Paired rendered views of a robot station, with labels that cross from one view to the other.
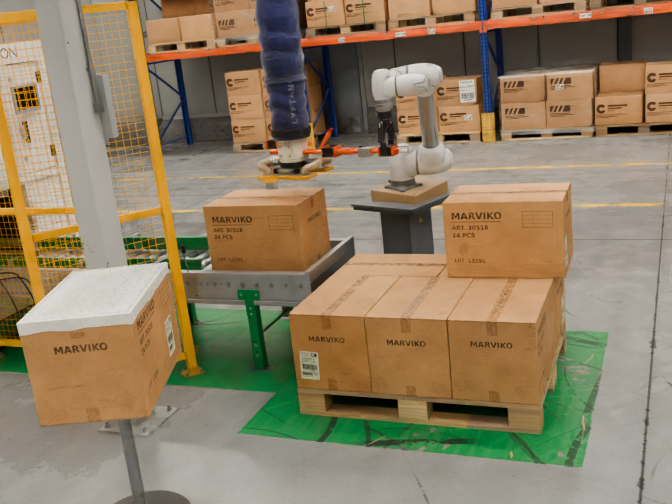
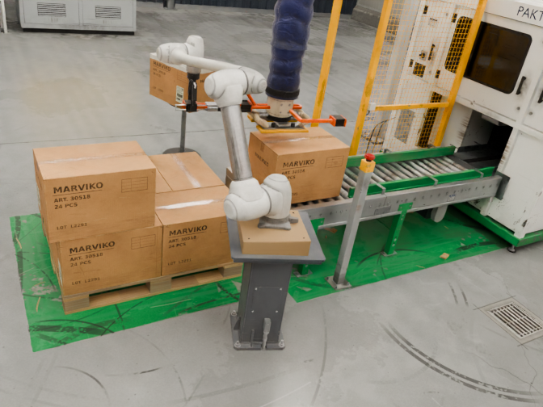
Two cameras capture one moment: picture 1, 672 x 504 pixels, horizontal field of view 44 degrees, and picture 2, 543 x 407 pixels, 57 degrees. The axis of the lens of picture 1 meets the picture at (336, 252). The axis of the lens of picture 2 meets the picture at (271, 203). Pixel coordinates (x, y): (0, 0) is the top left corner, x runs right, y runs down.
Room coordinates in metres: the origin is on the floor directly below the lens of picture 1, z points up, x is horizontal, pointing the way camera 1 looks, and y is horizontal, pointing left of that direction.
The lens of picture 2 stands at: (6.52, -2.46, 2.25)
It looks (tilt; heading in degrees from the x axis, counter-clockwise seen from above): 29 degrees down; 124
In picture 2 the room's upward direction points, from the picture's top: 9 degrees clockwise
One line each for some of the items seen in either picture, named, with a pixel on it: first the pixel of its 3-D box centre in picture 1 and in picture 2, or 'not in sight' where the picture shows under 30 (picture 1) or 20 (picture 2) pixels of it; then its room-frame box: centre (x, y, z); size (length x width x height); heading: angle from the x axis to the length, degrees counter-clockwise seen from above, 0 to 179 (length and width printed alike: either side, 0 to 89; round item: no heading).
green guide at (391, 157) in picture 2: (86, 265); (388, 155); (4.98, 1.54, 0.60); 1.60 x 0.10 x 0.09; 67
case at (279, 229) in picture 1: (268, 230); (296, 165); (4.76, 0.38, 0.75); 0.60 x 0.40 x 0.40; 68
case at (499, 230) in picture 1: (509, 229); (95, 188); (4.22, -0.92, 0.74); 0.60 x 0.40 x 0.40; 68
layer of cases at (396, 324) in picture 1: (435, 318); (140, 212); (4.08, -0.48, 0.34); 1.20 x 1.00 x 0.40; 67
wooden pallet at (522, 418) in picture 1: (439, 366); (139, 244); (4.08, -0.48, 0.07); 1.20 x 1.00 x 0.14; 67
